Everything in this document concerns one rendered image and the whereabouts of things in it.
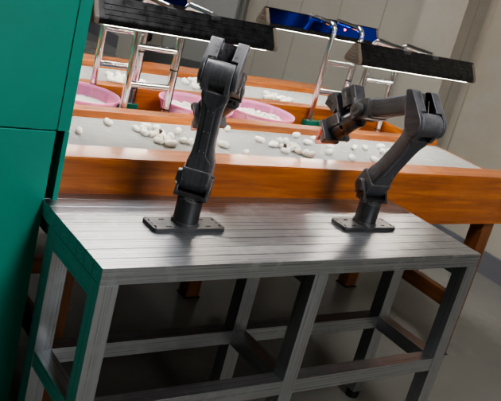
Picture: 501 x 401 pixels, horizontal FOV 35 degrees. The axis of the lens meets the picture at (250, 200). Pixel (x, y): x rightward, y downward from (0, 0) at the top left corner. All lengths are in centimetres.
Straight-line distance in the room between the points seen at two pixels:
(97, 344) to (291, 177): 87
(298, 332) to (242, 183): 46
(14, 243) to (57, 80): 40
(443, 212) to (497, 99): 161
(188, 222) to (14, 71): 52
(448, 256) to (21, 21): 129
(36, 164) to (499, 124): 295
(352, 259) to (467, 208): 100
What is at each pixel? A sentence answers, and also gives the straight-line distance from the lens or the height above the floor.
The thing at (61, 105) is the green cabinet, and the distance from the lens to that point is 184.
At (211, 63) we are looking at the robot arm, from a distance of 179.
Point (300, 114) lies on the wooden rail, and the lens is 325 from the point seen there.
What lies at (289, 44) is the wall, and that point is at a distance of 567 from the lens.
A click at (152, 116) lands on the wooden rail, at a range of 249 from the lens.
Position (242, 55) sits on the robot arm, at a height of 110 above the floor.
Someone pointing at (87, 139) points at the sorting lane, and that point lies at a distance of 219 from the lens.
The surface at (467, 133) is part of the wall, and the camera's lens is 447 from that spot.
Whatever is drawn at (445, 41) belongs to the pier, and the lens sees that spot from 443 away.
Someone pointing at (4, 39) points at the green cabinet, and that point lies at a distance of 176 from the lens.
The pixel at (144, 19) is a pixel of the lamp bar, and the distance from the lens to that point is 226.
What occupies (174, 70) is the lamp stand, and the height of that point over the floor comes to 90.
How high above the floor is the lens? 136
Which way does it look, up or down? 18 degrees down
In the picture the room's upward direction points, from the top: 15 degrees clockwise
